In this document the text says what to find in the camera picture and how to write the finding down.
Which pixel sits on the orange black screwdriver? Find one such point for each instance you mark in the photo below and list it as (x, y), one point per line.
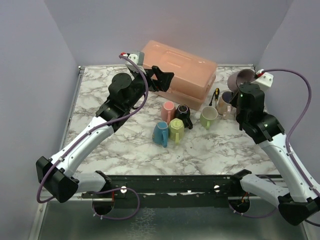
(215, 98)

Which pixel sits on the salmon pink mug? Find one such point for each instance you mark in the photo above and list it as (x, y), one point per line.
(167, 112)

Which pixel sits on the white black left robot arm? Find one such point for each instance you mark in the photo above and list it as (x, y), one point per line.
(56, 174)

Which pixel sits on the blue mug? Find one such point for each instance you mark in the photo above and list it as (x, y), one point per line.
(160, 134)

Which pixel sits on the aluminium table frame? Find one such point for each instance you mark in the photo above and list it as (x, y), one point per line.
(296, 202)

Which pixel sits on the translucent pink plastic toolbox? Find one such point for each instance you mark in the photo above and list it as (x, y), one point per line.
(193, 75)

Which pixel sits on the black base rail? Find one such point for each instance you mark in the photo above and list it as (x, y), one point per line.
(169, 191)

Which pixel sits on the iridescent beige mug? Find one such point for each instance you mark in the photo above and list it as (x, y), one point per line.
(224, 107)

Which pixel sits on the purple mug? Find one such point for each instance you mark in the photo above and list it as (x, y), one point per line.
(240, 77)

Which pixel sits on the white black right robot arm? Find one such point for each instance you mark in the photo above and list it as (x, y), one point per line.
(300, 199)

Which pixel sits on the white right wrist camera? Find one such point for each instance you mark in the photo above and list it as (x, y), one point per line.
(263, 80)

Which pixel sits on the light green round mug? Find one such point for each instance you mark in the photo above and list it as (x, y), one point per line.
(208, 116)

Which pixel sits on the black mug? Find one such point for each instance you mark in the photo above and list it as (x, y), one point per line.
(183, 113)

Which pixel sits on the green faceted mug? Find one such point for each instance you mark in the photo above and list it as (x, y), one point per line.
(176, 130)

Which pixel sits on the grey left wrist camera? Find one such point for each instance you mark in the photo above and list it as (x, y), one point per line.
(138, 58)

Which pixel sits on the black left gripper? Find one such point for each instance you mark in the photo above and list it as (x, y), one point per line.
(164, 78)

